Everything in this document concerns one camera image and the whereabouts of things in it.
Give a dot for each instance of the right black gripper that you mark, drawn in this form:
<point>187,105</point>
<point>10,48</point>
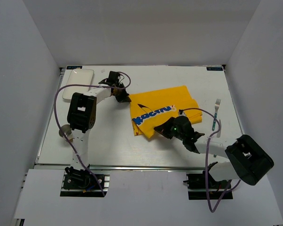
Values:
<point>164,128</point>

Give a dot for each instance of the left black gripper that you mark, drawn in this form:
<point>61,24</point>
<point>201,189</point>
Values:
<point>124,98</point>

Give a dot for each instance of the yellow printed cloth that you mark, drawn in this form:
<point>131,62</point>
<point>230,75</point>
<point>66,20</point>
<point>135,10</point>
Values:
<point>153,108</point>

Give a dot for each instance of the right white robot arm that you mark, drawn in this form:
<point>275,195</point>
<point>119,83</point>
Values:
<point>246,160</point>

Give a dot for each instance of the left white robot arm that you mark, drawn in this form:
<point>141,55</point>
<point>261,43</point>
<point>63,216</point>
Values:
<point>82,114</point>

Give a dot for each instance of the white rectangular plate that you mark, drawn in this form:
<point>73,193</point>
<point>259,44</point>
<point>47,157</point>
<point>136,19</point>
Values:
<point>77,77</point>

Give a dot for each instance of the left blue corner label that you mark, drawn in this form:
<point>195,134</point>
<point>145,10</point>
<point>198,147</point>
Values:
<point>72,67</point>

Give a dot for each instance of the blue corner label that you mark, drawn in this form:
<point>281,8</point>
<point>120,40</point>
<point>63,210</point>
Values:
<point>72,67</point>
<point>214,68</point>

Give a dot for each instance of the cup with wooden base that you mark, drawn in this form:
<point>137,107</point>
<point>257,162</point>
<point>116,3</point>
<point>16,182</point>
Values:
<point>66,130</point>

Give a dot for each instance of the right blue corner label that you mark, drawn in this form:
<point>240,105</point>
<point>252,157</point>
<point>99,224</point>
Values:
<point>214,68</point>

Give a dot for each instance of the fork with teal handle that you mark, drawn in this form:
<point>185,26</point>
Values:
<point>217,105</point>

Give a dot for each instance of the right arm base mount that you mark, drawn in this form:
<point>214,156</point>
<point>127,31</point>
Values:
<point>196,187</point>

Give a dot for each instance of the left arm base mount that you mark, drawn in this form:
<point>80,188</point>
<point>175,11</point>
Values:
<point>80,183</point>

